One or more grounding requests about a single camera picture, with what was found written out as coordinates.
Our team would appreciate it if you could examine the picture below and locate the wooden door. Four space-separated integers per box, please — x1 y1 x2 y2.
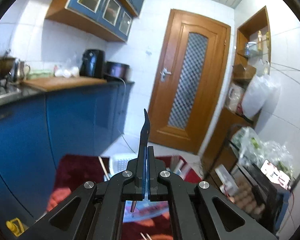
148 9 231 154

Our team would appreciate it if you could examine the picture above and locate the white plastic bag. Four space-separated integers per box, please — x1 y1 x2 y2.
241 74 281 120

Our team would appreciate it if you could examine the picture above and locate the light blue utensil box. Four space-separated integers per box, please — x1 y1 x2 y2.
103 153 191 223

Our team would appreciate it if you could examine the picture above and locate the wooden chopstick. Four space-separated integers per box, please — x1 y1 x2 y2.
98 156 109 181

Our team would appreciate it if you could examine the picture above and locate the black handled knife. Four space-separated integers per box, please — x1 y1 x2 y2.
129 108 152 213

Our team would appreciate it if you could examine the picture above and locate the wooden wall shelf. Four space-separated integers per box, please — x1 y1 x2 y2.
202 7 269 179

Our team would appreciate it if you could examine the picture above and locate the blue wall cabinet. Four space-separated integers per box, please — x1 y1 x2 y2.
46 0 144 42

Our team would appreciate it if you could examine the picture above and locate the black wok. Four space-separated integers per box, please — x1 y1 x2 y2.
0 56 16 80

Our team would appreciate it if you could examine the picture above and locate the steel kettle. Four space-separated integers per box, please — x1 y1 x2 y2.
10 59 31 83

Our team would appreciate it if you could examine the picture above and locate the egg tray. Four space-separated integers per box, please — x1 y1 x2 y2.
228 180 265 218

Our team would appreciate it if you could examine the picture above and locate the dark rice cooker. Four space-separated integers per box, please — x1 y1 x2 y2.
104 61 130 81

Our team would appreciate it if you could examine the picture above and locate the blue kitchen cabinet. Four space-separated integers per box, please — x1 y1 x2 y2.
0 81 133 223

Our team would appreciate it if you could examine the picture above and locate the black air fryer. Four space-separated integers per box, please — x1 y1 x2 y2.
79 49 105 79

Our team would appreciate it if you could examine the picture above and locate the red floral plush cloth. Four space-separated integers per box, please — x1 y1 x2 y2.
46 154 203 240

